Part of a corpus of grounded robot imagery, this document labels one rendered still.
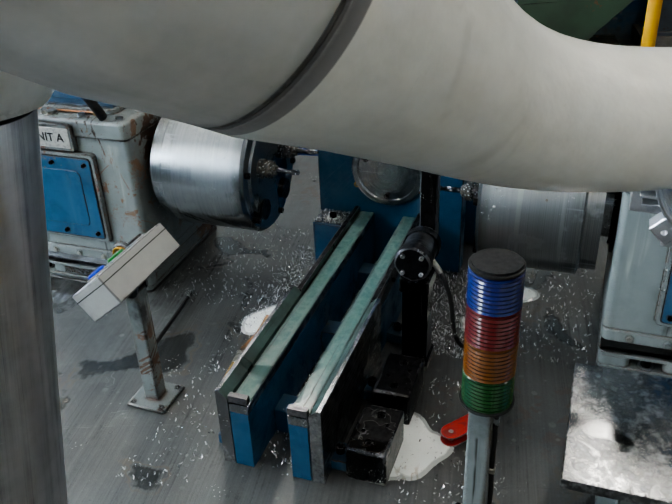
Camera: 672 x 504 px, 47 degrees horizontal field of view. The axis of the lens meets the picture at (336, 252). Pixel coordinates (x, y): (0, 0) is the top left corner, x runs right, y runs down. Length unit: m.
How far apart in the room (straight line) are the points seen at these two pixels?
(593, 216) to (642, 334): 0.21
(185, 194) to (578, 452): 0.83
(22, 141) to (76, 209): 1.23
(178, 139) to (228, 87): 1.26
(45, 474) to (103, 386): 0.94
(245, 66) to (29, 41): 0.05
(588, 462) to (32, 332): 0.78
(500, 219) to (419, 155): 1.01
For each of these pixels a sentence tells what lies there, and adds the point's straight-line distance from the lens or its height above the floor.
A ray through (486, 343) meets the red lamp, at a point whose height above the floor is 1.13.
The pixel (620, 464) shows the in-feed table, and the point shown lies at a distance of 1.04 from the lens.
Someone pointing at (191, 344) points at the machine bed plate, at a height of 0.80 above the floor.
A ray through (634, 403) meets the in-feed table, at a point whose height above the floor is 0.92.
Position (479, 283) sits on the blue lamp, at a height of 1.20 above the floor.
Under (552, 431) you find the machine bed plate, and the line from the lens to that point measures 1.24.
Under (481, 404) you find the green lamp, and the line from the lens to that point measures 0.90.
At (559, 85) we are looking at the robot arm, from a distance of 0.29.
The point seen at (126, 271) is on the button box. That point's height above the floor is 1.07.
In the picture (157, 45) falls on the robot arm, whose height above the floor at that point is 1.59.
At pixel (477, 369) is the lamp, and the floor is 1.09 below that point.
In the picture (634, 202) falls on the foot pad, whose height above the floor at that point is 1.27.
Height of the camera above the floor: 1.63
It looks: 30 degrees down
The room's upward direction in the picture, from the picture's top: 2 degrees counter-clockwise
